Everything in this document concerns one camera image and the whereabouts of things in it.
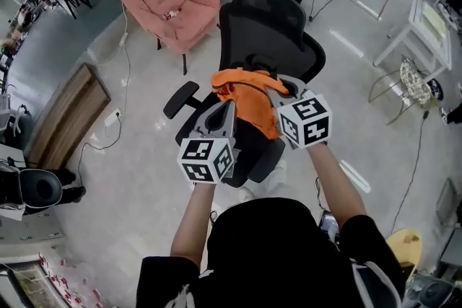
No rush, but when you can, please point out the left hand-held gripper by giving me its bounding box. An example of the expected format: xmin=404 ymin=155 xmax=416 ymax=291
xmin=175 ymin=100 xmax=242 ymax=186

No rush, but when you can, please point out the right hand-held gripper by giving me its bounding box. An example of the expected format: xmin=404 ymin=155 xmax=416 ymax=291
xmin=265 ymin=75 xmax=334 ymax=151

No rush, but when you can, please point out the orange fabric bag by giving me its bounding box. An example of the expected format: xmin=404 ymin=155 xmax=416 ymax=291
xmin=210 ymin=68 xmax=292 ymax=141

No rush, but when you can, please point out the black mesh office chair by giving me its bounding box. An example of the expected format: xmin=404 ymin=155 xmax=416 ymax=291
xmin=162 ymin=0 xmax=327 ymax=189

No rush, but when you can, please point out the person's left forearm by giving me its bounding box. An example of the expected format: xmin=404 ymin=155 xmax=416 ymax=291
xmin=169 ymin=182 xmax=217 ymax=270

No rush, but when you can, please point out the person's right forearm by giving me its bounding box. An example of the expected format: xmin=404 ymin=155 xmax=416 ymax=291
xmin=305 ymin=142 xmax=369 ymax=228

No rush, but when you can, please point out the person's white shoe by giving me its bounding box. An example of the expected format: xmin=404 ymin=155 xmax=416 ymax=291
xmin=237 ymin=185 xmax=261 ymax=201

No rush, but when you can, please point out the wooden stick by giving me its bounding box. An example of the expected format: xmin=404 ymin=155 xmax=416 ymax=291
xmin=377 ymin=0 xmax=392 ymax=21

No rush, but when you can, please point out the patterned round cushion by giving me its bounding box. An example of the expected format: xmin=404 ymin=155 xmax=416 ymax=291
xmin=399 ymin=58 xmax=432 ymax=106

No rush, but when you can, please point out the black smartphone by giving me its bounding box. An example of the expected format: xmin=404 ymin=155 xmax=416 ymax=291
xmin=318 ymin=211 xmax=341 ymax=239

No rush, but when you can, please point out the person's black shirt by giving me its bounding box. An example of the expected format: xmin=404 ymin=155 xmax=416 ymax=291
xmin=136 ymin=197 xmax=407 ymax=308

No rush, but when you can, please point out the wooden panel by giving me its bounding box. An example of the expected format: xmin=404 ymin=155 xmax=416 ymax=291
xmin=27 ymin=63 xmax=112 ymax=170

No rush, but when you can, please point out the white side table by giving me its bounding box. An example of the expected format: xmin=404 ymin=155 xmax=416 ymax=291
xmin=372 ymin=0 xmax=453 ymax=74

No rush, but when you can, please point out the black round padded seat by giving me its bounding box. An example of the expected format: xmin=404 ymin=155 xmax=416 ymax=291
xmin=19 ymin=168 xmax=64 ymax=209

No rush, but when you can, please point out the yellow oval board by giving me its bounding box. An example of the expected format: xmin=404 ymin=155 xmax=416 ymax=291
xmin=385 ymin=228 xmax=424 ymax=282

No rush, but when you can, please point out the scatter of red packets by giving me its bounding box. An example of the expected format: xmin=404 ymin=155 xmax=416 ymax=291
xmin=35 ymin=252 xmax=105 ymax=308

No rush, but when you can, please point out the metal wire chair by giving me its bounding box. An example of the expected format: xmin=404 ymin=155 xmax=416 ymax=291
xmin=367 ymin=57 xmax=434 ymax=126

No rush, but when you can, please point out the white cable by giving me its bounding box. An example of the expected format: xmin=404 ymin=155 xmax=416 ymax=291
xmin=94 ymin=2 xmax=131 ymax=110

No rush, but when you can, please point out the black cable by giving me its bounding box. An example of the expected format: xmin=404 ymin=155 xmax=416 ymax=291
xmin=77 ymin=118 xmax=123 ymax=178
xmin=391 ymin=110 xmax=430 ymax=236

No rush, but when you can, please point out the grey shoulder strap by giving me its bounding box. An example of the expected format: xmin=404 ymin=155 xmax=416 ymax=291
xmin=350 ymin=260 xmax=402 ymax=308

